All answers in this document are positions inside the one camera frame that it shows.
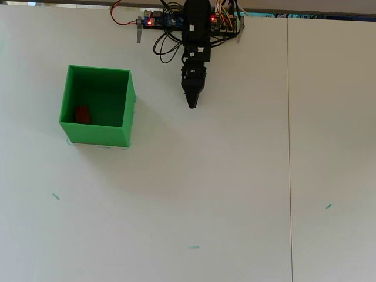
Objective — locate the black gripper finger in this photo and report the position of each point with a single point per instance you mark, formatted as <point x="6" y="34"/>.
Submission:
<point x="198" y="91"/>
<point x="188" y="91"/>

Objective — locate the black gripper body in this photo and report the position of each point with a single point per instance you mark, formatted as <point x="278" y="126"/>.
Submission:
<point x="194" y="73"/>

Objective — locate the red block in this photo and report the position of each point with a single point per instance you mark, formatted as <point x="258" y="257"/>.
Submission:
<point x="82" y="114"/>

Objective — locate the green square bin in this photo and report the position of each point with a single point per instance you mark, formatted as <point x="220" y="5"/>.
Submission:
<point x="97" y="88"/>

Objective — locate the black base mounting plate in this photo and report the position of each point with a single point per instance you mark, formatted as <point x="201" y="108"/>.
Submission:
<point x="164" y="27"/>

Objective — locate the green circuit board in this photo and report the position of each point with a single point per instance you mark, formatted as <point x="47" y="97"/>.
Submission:
<point x="226" y="23"/>

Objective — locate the blue circuit board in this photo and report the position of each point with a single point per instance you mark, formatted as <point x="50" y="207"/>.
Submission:
<point x="164" y="17"/>

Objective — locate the teal patterned strip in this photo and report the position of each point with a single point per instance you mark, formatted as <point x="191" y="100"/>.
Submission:
<point x="264" y="15"/>

